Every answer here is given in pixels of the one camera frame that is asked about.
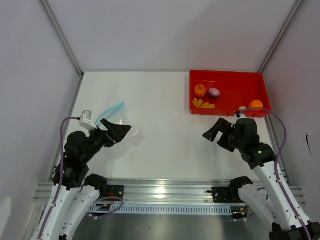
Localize yellow food pieces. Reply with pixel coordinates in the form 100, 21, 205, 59
192, 98, 216, 109

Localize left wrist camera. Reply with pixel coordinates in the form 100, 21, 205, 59
79, 110, 97, 132

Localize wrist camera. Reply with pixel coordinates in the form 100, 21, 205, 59
234, 111, 246, 119
79, 110, 97, 132

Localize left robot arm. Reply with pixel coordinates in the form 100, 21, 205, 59
32, 114, 132, 240

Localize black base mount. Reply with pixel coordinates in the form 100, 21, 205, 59
100, 185, 125, 201
206, 186, 243, 204

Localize small orange pumpkin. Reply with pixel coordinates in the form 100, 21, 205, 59
193, 84, 207, 98

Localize clear zip top bag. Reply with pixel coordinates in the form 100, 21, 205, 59
94, 102, 145, 158

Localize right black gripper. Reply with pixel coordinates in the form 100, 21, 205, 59
202, 118, 245, 153

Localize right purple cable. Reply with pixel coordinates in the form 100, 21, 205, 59
239, 107, 315, 240

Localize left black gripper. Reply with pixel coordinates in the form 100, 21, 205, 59
82, 117, 131, 163

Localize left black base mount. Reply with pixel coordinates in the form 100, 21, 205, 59
100, 185, 125, 201

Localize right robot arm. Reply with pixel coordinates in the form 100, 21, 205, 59
202, 117, 320, 240

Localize orange fruit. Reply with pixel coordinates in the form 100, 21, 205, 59
248, 100, 264, 111

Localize aluminium rail frame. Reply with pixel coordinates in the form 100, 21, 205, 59
32, 177, 307, 208

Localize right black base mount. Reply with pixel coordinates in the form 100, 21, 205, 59
206, 186, 243, 204

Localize red plastic tray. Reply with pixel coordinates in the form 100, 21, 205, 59
189, 70, 272, 117

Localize purple onion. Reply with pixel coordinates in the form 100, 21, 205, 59
206, 87, 221, 100

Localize white slotted cable duct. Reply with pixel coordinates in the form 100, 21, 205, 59
88, 203, 246, 216

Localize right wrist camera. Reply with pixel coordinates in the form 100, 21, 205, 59
234, 111, 246, 119

